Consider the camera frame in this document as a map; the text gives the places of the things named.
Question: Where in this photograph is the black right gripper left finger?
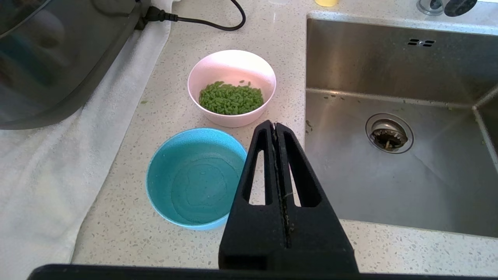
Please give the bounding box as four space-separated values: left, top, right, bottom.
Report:
219 120 288 271

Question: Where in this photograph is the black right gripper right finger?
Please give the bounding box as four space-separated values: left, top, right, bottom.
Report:
272 123 358 273

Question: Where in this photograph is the pink bowl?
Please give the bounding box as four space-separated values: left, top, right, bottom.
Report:
188 50 277 128

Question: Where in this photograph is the blue bowl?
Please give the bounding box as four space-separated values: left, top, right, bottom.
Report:
146 128 248 231

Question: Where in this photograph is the dark grey rice cooker body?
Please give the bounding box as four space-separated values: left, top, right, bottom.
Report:
0 0 150 130

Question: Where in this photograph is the stainless steel sink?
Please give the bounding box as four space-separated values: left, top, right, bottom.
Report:
305 12 498 238

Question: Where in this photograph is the metal sink drain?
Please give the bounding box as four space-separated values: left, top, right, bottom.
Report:
365 113 414 154

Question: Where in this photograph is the white cloth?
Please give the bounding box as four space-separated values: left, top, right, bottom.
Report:
0 0 174 280

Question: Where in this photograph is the black power cord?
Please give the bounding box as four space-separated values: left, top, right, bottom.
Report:
146 0 246 32

